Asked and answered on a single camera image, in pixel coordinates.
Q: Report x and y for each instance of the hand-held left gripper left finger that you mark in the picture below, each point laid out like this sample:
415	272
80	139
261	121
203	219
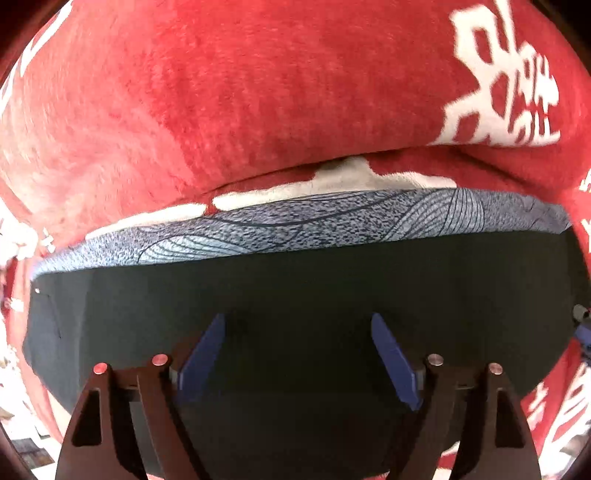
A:
203	355

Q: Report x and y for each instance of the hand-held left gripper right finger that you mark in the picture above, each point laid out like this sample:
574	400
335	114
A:
392	355

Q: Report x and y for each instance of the red blanket with white print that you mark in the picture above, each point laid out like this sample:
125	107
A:
240	101

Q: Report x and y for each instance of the black pants with patterned waistband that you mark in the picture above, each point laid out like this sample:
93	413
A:
295	286

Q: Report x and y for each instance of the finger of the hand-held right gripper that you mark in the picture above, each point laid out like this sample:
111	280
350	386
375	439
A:
583	334

